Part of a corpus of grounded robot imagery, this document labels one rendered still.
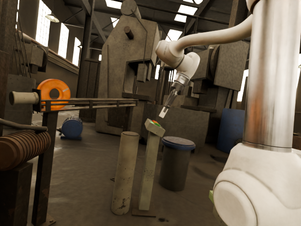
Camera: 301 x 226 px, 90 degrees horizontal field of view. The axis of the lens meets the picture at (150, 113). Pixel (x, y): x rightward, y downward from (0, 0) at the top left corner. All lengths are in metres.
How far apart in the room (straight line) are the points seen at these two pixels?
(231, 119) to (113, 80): 2.43
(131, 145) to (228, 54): 3.20
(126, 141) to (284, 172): 0.75
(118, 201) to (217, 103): 3.30
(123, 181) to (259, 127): 0.83
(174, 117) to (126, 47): 1.66
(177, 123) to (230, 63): 1.95
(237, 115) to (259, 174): 2.93
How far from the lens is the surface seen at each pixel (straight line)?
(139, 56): 3.08
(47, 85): 0.90
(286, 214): 0.44
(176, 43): 0.89
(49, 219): 1.18
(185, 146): 1.34
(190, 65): 0.97
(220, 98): 4.00
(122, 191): 1.08
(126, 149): 0.97
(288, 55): 0.48
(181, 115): 2.50
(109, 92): 3.13
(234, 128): 3.33
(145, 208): 1.21
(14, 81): 3.28
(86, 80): 4.73
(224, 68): 3.66
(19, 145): 0.74
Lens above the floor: 0.72
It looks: 3 degrees down
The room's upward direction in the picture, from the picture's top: 8 degrees clockwise
